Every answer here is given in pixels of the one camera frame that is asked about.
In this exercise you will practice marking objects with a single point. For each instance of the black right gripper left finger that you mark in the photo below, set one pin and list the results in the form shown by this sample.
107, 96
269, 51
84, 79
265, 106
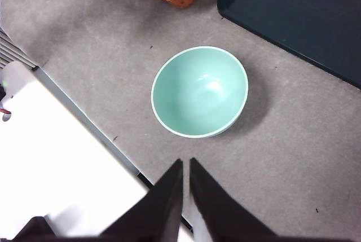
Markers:
158, 213

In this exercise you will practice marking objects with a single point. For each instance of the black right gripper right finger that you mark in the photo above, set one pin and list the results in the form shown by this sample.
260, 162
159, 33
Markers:
220, 213

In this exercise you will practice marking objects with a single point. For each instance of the teal ribbed bowl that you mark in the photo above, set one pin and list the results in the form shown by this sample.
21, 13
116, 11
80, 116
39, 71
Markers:
200, 92

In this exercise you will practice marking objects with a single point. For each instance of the black rectangular tray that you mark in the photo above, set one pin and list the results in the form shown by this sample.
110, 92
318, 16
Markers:
304, 13

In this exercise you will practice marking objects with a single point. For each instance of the grey ridged metal rail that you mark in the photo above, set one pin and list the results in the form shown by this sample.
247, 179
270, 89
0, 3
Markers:
12, 50

